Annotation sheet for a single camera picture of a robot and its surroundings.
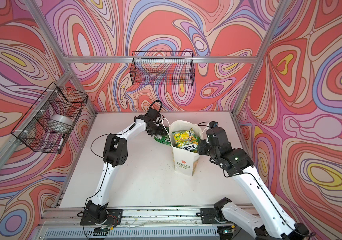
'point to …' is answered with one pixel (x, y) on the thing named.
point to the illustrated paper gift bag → (184, 162)
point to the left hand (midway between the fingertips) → (163, 131)
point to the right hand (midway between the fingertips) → (202, 146)
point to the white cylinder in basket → (60, 123)
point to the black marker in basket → (62, 139)
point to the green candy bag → (163, 139)
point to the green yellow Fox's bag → (186, 139)
